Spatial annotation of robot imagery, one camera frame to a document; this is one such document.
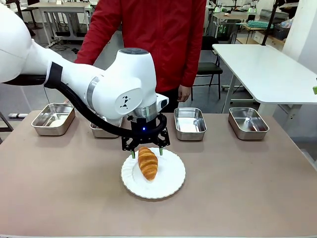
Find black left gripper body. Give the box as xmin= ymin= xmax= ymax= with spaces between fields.
xmin=127 ymin=114 xmax=167 ymax=145

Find person's right forearm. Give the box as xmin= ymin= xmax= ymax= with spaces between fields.
xmin=74 ymin=42 xmax=99 ymax=66

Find person's left forearm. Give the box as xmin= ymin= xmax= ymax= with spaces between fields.
xmin=180 ymin=47 xmax=202 ymax=87

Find rectangular stainless steel container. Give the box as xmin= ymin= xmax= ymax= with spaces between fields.
xmin=228 ymin=107 xmax=270 ymax=141
xmin=31 ymin=103 xmax=76 ymax=136
xmin=173 ymin=107 xmax=208 ymax=141
xmin=89 ymin=116 xmax=125 ymax=139

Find person's left hand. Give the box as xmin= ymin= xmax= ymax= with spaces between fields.
xmin=177 ymin=84 xmax=191 ymax=103

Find golden brown croissant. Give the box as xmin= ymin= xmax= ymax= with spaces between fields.
xmin=138 ymin=146 xmax=159 ymax=181

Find black trousers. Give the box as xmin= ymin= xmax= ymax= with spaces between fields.
xmin=162 ymin=87 xmax=179 ymax=114

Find white scalloped plate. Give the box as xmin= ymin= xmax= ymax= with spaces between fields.
xmin=120 ymin=148 xmax=186 ymax=200

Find person in red jacket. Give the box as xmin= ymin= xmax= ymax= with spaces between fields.
xmin=74 ymin=0 xmax=208 ymax=94

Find black folding chair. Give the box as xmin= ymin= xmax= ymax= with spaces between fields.
xmin=190 ymin=36 xmax=223 ymax=101

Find large white table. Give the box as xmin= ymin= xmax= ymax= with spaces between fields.
xmin=212 ymin=44 xmax=317 ymax=136

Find wooden top desk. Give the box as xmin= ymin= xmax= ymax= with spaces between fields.
xmin=212 ymin=12 xmax=250 ymax=38

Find grey metal workbench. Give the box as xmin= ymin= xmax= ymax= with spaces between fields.
xmin=27 ymin=1 xmax=100 ymax=48

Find teal plastic basket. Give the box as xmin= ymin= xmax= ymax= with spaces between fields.
xmin=247 ymin=20 xmax=273 ymax=28

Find black stand pole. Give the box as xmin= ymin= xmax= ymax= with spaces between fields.
xmin=262 ymin=0 xmax=279 ymax=47
xmin=14 ymin=0 xmax=37 ymax=38

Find black plastic crate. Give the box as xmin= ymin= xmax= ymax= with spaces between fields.
xmin=273 ymin=23 xmax=289 ymax=40

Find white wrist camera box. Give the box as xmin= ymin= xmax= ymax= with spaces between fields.
xmin=156 ymin=93 xmax=170 ymax=112

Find black corrugated cable conduit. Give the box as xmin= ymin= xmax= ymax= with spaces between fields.
xmin=0 ymin=61 xmax=168 ymax=139

